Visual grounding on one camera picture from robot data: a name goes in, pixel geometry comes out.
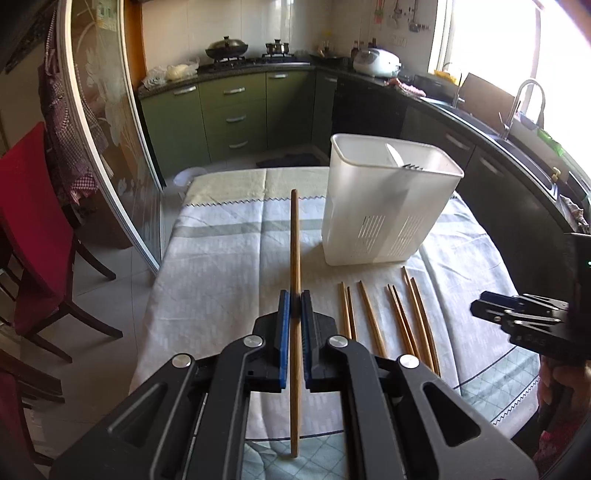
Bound person right hand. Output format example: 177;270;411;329
537;356;590;429

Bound chrome kitchen faucet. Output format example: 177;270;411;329
499;78;546;140

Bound checkered hanging apron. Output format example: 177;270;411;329
38;13;99;205

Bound small steel pot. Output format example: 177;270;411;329
266;39;290;57

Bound light patterned tablecloth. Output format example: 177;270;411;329
132;167;539;437

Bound steel kitchen sink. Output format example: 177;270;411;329
441;103;559;198

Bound wooden chopstick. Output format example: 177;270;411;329
346;286;358;340
391;284;420;357
290;189;303;458
411;278;441;376
359;281;388;358
339;282;352;339
387;284;415;355
402;266;435;370

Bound wooden cutting board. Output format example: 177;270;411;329
459;73;514;133

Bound glass sliding door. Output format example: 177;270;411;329
56;1;162;272

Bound green kitchen cabinets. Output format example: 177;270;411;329
140;64;339;178

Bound white rice cooker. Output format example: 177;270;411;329
353;48;403;79

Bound black wok with lid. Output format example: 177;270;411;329
205;36;249;62

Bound white plastic utensil holder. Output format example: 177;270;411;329
322;134;464;266

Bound white plastic bags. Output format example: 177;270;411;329
142;61;199;90

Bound red upholstered wooden chair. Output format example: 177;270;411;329
1;122;123;363

